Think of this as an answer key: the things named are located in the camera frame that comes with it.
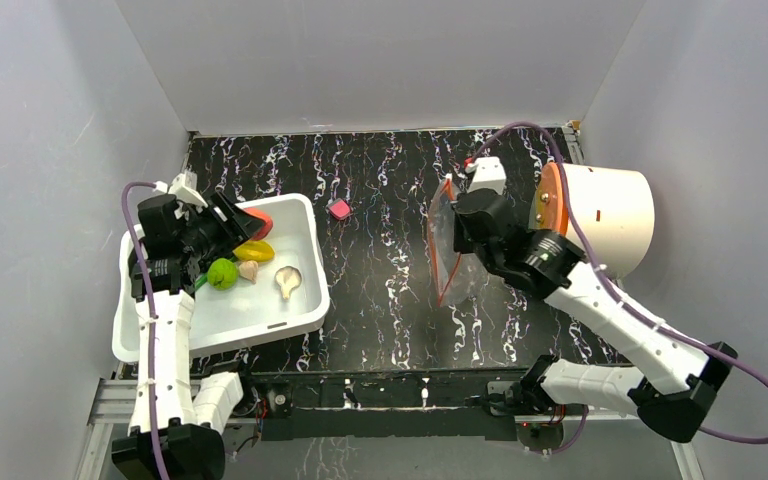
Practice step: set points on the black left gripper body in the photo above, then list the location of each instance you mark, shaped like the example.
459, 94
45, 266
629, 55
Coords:
200, 236

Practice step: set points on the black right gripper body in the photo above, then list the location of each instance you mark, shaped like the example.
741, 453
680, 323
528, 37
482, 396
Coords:
460, 221

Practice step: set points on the red orange food toy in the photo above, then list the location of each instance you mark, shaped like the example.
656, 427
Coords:
265, 219

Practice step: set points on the clear orange zip bag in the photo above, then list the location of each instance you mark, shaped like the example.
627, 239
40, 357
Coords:
456, 276

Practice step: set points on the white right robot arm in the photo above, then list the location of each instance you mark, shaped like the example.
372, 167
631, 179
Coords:
669, 386

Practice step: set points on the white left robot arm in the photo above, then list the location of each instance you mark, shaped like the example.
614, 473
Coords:
174, 432

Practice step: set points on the yellow starfruit toy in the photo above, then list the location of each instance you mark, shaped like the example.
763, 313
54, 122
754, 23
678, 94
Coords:
255, 250

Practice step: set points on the beige garlic toy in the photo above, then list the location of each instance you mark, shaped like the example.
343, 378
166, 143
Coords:
248, 270

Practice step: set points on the green pear toy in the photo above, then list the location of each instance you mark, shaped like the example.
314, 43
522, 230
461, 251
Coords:
221, 275

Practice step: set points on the beige mushroom toy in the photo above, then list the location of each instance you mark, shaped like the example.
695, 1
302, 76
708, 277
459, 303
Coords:
288, 279

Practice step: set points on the white plastic bin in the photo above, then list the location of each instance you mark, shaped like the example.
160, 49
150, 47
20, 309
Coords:
247, 314

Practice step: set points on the small pink cube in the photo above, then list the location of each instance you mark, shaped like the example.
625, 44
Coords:
339, 209

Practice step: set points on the white orange cylinder container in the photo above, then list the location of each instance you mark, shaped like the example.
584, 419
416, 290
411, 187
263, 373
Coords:
614, 208

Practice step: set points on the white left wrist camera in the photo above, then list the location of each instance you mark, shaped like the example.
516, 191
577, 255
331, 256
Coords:
183, 187

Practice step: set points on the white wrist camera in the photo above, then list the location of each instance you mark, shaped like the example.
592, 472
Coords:
485, 173
183, 187

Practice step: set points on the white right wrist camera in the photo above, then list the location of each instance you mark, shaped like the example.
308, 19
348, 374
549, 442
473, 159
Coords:
485, 173

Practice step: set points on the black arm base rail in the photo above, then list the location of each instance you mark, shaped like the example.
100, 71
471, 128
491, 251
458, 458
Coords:
283, 406

